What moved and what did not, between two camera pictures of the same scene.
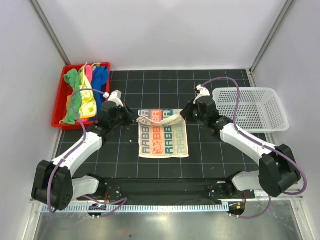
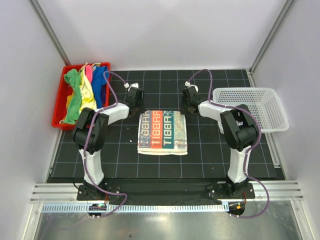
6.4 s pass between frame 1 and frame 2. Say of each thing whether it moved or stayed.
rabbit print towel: stayed
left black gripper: moved
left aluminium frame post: stayed
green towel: stayed
